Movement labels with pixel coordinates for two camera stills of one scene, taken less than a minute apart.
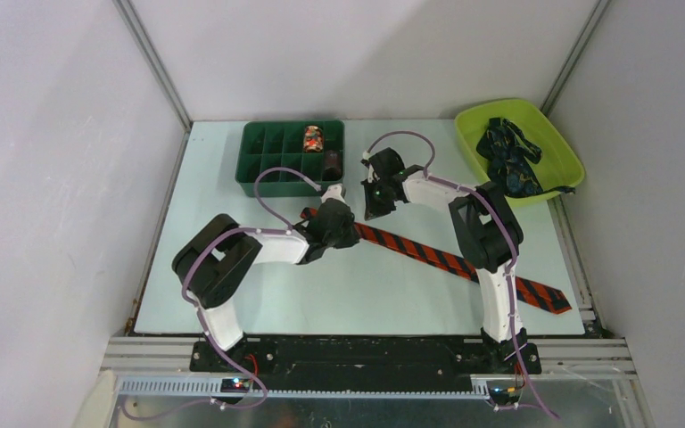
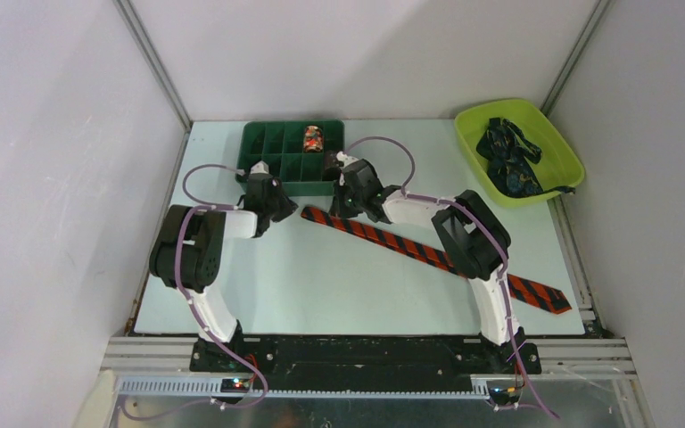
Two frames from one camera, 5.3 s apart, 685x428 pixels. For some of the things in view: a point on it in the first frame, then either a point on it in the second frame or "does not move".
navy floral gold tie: (508, 156) does not move
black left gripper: (351, 236) to (289, 207)
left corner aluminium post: (149, 51) does not move
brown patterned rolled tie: (333, 165) does not move
